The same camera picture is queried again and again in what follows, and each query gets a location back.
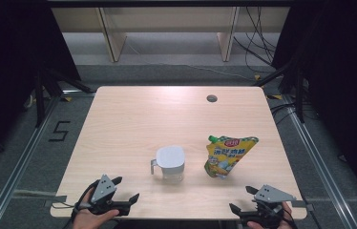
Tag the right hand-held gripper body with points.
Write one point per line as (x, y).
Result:
(270, 194)

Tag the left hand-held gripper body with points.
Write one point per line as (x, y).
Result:
(103, 189)

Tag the yellow spout pouch green cap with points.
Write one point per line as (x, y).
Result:
(224, 156)

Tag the clear jar with white lid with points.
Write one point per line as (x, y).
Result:
(170, 158)

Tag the person's right hand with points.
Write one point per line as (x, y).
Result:
(287, 216)

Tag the person's left hand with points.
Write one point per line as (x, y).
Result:
(87, 220)

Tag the black tape digit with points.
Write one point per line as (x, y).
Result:
(59, 131)

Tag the black metal stand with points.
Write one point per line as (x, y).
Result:
(299, 92)
(41, 95)

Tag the black curtain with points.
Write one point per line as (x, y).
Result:
(345, 79)
(11, 63)

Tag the pale wooden shelf unit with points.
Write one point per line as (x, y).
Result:
(167, 19)

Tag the grey table edge bracket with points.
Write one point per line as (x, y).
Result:
(55, 200)

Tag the aluminium floor rail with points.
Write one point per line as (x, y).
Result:
(319, 159)
(17, 168)

